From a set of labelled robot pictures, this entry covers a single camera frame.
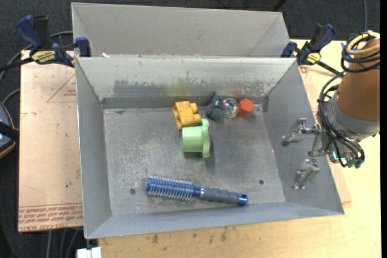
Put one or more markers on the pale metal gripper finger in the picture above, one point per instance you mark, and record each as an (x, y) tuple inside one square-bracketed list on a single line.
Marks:
[(294, 132), (306, 173)]

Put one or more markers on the red-orange block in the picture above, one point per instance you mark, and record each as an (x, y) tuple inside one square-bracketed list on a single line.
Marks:
[(245, 107)]

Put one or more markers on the clear iridescent ball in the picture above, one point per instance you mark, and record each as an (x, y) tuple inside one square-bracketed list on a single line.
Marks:
[(229, 107)]

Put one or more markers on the dark grey soft toy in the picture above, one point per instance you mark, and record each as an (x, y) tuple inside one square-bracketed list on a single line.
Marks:
[(214, 113)]

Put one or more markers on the light green foam block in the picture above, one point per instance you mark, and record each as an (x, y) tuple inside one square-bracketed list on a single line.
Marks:
[(195, 139)]

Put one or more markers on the yellow toy block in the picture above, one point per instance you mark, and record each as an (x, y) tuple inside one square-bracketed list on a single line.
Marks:
[(187, 114)]

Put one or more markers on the blue round hairbrush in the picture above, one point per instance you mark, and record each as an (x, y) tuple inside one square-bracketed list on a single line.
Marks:
[(181, 188)]

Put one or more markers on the grey metal bin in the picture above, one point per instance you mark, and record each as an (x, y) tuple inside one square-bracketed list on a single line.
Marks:
[(169, 166)]

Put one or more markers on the brown cardboard board red print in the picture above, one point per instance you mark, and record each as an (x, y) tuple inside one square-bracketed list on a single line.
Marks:
[(48, 142)]

